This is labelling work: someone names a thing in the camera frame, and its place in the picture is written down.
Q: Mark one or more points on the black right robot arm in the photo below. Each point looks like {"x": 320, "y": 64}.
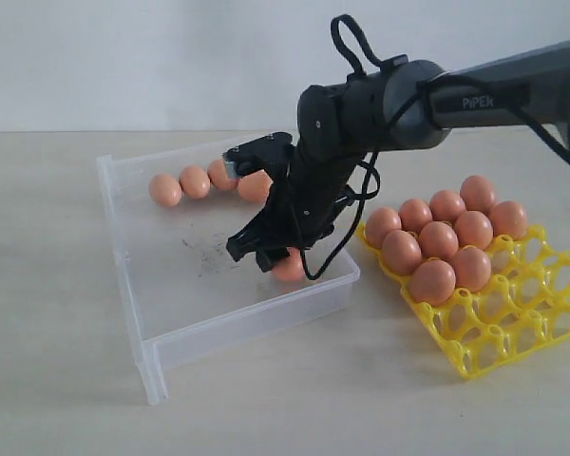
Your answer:
{"x": 406, "y": 105}

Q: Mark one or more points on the yellow plastic egg tray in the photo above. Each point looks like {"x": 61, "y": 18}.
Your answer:
{"x": 523, "y": 308}

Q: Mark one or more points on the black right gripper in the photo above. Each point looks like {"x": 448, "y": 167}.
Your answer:
{"x": 301, "y": 209}

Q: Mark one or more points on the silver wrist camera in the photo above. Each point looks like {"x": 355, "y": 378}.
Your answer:
{"x": 271, "y": 153}

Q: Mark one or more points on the clear plastic tray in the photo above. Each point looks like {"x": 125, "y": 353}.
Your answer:
{"x": 183, "y": 296}

